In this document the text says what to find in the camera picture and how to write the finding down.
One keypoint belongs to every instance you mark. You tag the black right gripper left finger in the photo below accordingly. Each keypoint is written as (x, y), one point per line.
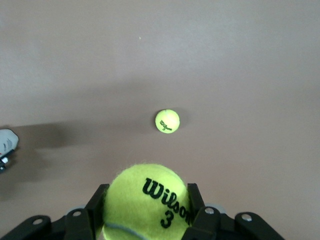
(92, 212)

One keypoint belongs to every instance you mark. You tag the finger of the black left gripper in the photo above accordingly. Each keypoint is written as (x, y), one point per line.
(3, 162)

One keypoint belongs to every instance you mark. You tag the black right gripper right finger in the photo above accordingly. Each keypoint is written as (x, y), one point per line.
(207, 220)

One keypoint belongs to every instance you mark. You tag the white blue tennis ball can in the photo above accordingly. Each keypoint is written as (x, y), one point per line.
(8, 140)

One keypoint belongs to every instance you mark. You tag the yellow Wilson tennis ball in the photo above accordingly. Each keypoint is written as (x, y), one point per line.
(167, 120)
(140, 200)

